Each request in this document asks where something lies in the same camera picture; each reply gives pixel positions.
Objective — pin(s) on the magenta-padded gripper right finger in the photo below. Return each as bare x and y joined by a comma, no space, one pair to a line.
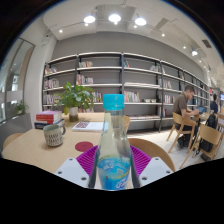
155,170

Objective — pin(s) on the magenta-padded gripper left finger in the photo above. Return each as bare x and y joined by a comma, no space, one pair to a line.
71,170

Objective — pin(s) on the clear bottle with blue cap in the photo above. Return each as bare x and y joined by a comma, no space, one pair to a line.
113,140

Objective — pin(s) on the flat round red coaster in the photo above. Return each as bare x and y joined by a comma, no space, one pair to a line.
84,146

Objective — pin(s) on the patterned ceramic mug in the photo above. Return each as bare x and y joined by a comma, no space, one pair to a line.
52,135

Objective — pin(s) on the dark blue book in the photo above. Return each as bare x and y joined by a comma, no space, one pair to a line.
41,126

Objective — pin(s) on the red book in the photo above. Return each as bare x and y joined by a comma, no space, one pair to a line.
49,119

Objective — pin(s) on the pink book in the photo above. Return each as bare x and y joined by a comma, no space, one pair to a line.
49,113

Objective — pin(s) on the group of wooden chairs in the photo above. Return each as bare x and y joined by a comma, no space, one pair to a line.
210,133

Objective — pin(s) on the person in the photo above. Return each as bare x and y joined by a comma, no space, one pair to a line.
213,105
181,105

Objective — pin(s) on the green potted plant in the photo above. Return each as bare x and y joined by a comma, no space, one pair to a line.
75,96

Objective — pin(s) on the black backpack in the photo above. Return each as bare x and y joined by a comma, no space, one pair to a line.
211,121

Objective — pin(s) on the laptop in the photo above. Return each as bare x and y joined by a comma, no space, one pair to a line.
202,109

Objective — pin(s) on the small potted plant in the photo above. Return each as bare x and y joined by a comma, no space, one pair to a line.
21,107

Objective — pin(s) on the grey shelf unit with books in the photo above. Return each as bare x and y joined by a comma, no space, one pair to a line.
106,76

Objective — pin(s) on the ceiling lights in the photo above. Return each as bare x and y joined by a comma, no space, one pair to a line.
114,17

